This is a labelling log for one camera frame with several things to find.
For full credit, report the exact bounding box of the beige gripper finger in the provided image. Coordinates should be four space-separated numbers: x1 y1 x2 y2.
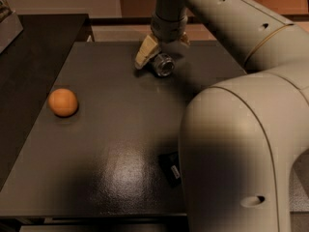
180 33 190 46
135 34 160 70

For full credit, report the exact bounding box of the silver green 7up can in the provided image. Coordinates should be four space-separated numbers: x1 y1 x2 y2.
150 52 175 77

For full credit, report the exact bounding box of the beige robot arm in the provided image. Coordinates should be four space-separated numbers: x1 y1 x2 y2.
135 0 309 232

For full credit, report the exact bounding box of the orange fruit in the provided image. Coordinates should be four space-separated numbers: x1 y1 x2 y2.
48 89 78 117

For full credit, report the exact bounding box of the black snack bar wrapper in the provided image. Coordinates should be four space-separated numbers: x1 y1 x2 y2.
158 152 182 188

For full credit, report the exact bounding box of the grey box on side table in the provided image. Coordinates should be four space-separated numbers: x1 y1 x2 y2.
0 0 23 53

